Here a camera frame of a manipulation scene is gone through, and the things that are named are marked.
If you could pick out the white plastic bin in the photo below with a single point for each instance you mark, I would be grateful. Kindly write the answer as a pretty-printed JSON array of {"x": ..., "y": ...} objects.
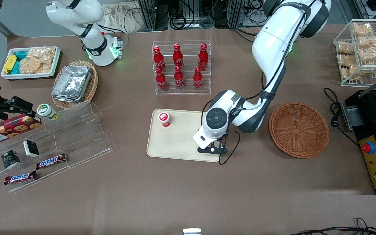
[{"x": 54, "y": 65}]

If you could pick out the grey metal drip tray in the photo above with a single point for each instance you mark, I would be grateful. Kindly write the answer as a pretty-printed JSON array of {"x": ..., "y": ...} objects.
[{"x": 351, "y": 116}]

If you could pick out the brown round wicker basket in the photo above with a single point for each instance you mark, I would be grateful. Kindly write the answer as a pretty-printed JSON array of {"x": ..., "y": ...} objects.
[{"x": 299, "y": 130}]

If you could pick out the aluminium frame rack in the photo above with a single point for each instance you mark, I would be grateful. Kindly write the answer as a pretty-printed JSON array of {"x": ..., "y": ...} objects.
[{"x": 240, "y": 13}]

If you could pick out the aluminium foil tray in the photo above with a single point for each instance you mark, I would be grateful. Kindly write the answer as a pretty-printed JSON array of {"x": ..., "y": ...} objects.
[{"x": 72, "y": 83}]

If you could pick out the clear bag of crackers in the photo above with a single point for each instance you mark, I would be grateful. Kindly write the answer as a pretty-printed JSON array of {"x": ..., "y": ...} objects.
[
  {"x": 44, "y": 55},
  {"x": 29, "y": 66}
]

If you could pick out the clear acrylic stepped stand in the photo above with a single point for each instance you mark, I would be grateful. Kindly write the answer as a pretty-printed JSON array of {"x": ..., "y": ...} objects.
[{"x": 83, "y": 137}]

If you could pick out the cream plastic tray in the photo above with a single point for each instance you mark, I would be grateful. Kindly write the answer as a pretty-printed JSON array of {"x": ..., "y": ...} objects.
[{"x": 178, "y": 140}]

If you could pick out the red cola bottle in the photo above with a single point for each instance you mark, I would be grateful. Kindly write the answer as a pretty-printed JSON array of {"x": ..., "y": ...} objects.
[
  {"x": 159, "y": 58},
  {"x": 203, "y": 57},
  {"x": 178, "y": 56},
  {"x": 161, "y": 80},
  {"x": 197, "y": 79},
  {"x": 179, "y": 79}
]

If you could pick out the small black box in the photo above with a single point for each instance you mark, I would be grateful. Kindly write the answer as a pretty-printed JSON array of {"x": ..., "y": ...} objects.
[
  {"x": 31, "y": 148},
  {"x": 10, "y": 160}
]

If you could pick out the red emergency stop button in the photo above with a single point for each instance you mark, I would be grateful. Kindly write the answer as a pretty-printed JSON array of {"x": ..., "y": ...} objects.
[{"x": 368, "y": 148}]

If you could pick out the teal snack pack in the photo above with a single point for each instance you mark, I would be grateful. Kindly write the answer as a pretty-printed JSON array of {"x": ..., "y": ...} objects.
[
  {"x": 16, "y": 67},
  {"x": 21, "y": 54}
]

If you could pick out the bag of fried snacks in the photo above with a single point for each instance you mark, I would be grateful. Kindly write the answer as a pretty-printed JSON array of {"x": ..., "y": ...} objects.
[
  {"x": 362, "y": 28},
  {"x": 345, "y": 47},
  {"x": 351, "y": 72},
  {"x": 370, "y": 48},
  {"x": 346, "y": 59}
]

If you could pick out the green and white jar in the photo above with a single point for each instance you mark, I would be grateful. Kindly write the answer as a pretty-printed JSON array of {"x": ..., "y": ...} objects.
[{"x": 47, "y": 111}]

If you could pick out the red tartan cookie box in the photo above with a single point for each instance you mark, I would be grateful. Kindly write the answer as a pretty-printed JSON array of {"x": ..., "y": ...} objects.
[{"x": 8, "y": 129}]

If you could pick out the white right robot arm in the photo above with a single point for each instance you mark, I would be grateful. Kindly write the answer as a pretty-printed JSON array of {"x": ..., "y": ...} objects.
[{"x": 93, "y": 32}]

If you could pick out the yellow snack pack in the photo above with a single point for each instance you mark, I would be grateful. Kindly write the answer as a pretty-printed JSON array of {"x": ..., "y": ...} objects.
[{"x": 9, "y": 64}]

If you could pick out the oval light wicker basket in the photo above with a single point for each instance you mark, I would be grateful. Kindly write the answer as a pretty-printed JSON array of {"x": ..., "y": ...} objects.
[{"x": 91, "y": 85}]

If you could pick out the Snickers chocolate bar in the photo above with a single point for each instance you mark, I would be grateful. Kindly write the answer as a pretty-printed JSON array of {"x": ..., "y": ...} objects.
[
  {"x": 51, "y": 161},
  {"x": 20, "y": 178}
]

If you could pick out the beige cloth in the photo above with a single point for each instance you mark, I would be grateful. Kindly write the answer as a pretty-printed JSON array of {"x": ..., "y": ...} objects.
[{"x": 119, "y": 16}]

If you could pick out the clear acrylic bottle rack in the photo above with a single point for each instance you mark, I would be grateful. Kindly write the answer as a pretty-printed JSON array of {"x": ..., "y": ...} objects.
[{"x": 204, "y": 86}]

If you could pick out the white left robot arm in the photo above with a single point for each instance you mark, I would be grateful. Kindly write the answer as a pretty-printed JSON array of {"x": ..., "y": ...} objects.
[{"x": 273, "y": 42}]

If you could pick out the red and white cup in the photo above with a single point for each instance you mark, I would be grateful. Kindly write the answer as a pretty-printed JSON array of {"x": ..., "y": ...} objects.
[{"x": 164, "y": 119}]

